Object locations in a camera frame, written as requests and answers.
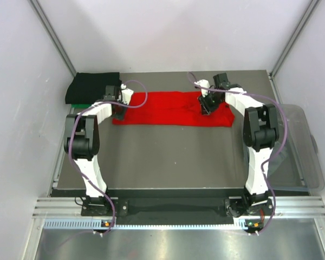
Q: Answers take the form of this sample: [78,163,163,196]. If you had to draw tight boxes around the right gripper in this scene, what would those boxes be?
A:
[198,90,223,115]

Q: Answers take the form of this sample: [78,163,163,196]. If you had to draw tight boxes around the red t shirt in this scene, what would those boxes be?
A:
[112,91,235,127]

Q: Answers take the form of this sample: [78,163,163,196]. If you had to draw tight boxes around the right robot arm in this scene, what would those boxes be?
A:
[193,73,280,217]

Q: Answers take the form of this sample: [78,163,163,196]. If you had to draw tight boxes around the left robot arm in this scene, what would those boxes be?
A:
[63,84,133,216]

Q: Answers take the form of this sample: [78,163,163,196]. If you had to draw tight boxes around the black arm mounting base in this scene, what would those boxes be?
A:
[81,188,274,224]

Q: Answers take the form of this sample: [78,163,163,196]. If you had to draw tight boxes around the folded black t shirt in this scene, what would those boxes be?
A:
[64,72,121,105]

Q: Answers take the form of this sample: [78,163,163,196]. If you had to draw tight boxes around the folded green t shirt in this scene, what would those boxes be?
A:
[71,104,91,109]

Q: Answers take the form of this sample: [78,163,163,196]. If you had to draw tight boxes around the grey t shirt in bin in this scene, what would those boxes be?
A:
[243,140,290,177]

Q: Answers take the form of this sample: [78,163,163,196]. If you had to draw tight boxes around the clear plastic bin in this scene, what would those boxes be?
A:
[268,104,325,192]

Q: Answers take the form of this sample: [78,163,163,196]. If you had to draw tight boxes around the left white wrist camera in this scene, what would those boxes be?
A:
[120,83,134,105]

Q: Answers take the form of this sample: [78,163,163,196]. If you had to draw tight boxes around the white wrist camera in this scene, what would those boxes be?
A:
[194,80,210,98]
[120,83,134,105]

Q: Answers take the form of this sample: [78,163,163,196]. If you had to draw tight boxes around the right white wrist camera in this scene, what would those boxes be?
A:
[194,80,210,98]

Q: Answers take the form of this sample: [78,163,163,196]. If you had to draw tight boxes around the left corner aluminium post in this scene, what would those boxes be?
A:
[28,0,77,77]

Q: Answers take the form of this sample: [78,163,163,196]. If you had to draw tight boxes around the corner aluminium post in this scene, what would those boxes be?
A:
[28,0,77,77]
[269,0,322,79]

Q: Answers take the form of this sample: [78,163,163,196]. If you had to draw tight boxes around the grey slotted cable duct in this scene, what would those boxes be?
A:
[43,219,248,230]

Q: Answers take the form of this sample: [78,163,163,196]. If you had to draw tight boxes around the right corner aluminium post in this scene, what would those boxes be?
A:
[269,0,322,79]

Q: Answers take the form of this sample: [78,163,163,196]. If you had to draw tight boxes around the aluminium frame rail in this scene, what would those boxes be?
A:
[32,196,325,219]

